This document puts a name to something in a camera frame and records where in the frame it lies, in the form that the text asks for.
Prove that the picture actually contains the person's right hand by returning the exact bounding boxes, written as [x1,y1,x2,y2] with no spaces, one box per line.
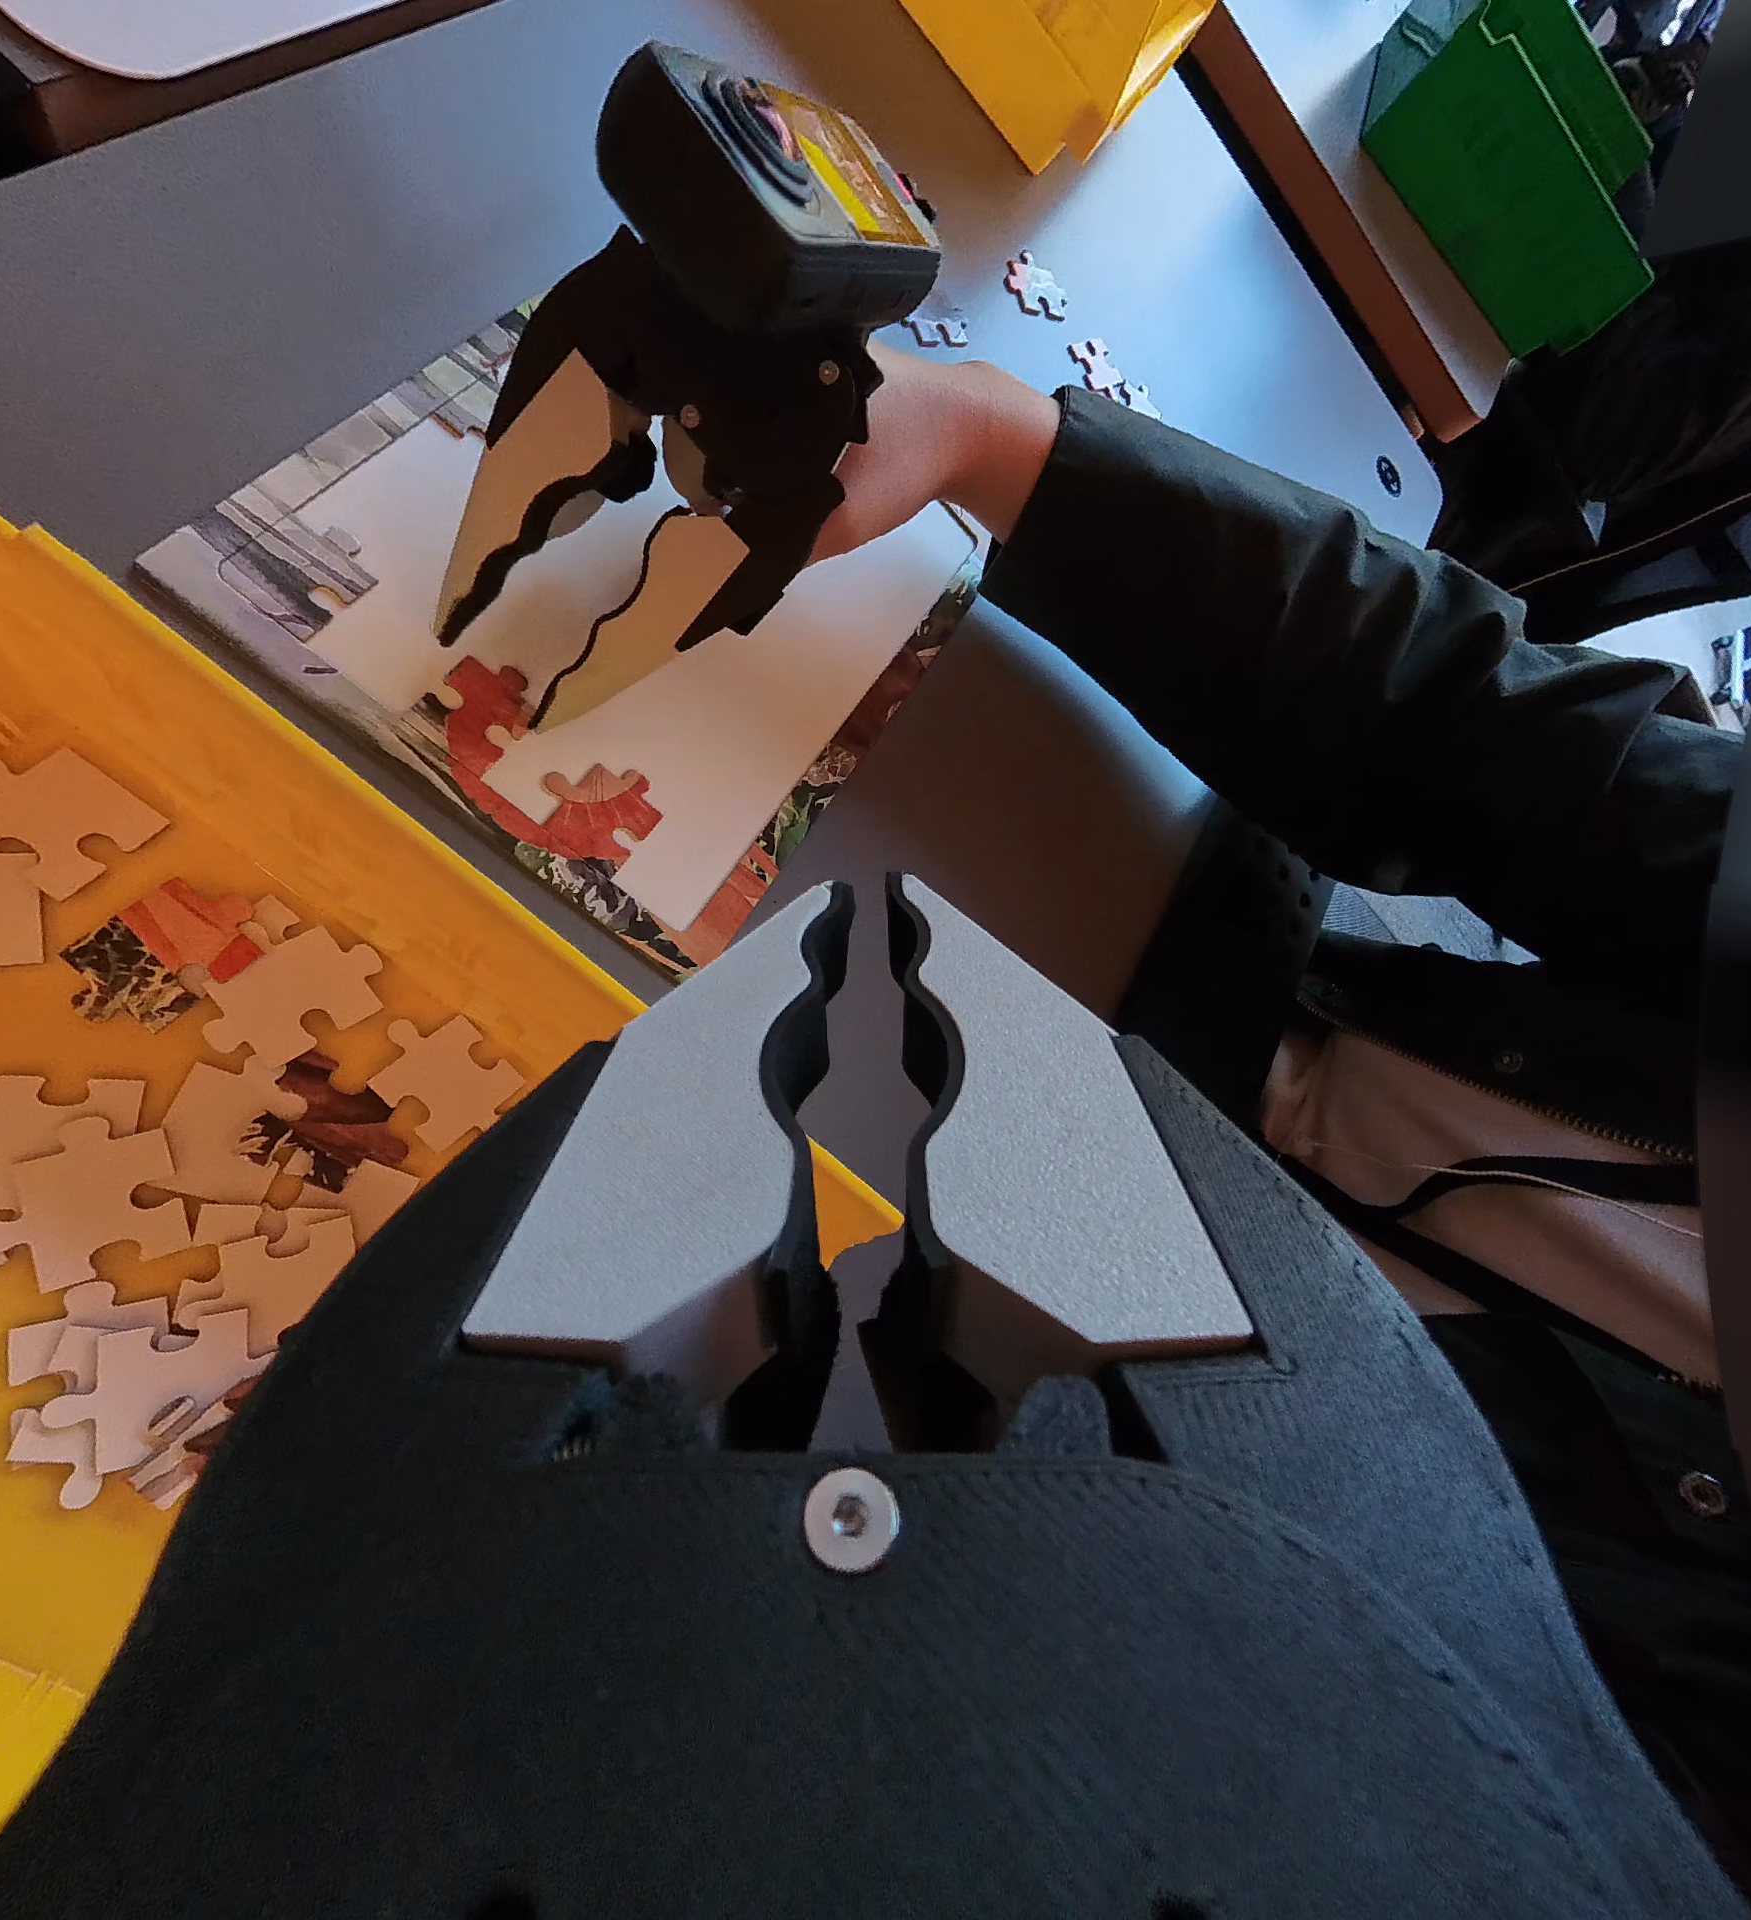
[815,359,1063,564]

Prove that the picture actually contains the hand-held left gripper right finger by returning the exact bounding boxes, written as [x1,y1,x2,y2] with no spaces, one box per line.
[881,869,1257,1429]

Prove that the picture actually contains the person's right forearm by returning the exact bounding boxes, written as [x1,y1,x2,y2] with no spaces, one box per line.
[976,388,1751,962]

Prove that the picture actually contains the red fan puzzle piece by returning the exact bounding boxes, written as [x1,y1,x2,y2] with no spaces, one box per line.
[543,764,664,859]

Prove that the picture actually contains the pile of puzzle pieces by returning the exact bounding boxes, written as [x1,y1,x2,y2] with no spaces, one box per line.
[0,747,533,1509]

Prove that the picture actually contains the puzzle frame board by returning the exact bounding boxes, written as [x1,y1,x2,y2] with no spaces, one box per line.
[131,292,988,977]

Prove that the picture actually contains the red curved puzzle piece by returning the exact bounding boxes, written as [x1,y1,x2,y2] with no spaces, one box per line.
[426,658,539,783]

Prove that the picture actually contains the green plastic bin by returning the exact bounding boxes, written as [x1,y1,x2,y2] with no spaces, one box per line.
[1361,0,1656,359]

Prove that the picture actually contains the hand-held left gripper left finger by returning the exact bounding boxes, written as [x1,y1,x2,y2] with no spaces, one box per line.
[463,882,853,1421]

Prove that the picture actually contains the black mesh office chair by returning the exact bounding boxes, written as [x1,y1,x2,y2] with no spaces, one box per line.
[1115,816,1333,1112]

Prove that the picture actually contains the grey striped puzzle piece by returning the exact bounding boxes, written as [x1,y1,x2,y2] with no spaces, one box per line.
[266,517,382,618]

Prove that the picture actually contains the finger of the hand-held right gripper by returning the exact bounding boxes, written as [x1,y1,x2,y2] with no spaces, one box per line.
[530,510,752,732]
[432,354,659,648]

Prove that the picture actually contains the yellow plastic bin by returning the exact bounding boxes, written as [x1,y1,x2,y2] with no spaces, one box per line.
[0,449,907,1908]
[898,0,1218,173]

